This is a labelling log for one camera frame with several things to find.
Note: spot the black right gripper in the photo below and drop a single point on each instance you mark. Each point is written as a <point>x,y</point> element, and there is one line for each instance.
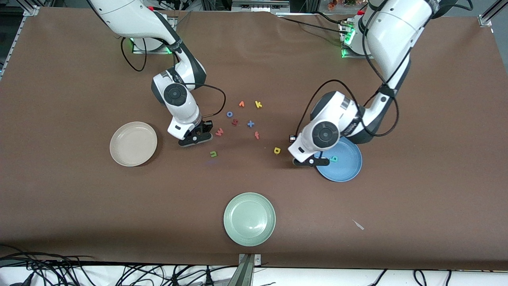
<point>206,126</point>

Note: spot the pink foam letter w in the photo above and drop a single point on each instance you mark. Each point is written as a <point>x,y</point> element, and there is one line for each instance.
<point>219,131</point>

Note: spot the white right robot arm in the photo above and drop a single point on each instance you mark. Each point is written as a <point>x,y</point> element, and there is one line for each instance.
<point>131,18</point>

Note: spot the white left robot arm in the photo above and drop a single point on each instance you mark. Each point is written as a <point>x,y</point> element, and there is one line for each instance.
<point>397,31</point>

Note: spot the maroon foam letter r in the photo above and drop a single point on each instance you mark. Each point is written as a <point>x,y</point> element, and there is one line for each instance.
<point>235,122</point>

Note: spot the blue plate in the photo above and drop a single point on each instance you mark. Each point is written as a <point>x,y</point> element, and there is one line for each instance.
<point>349,167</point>

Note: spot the beige brown plate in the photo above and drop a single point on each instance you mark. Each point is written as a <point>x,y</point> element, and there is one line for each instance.
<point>133,143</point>

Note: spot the pale green plate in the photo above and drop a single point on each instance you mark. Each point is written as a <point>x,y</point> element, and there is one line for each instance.
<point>249,219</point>

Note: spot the brown table mat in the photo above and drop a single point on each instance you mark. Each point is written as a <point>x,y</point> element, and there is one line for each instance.
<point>79,198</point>

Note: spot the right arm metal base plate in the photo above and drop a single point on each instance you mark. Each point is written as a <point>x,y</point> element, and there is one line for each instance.
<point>152,50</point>

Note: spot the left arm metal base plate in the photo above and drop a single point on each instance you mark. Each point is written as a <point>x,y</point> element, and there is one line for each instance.
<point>349,55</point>

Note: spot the aluminium frame crossbar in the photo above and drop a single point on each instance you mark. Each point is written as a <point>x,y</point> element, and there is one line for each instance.
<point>260,6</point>

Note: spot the aluminium camera post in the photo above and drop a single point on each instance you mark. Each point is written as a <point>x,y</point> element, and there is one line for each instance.
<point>246,274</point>

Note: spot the aluminium frame rail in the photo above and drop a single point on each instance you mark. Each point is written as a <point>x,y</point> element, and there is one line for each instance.
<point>494,10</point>
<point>12,45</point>

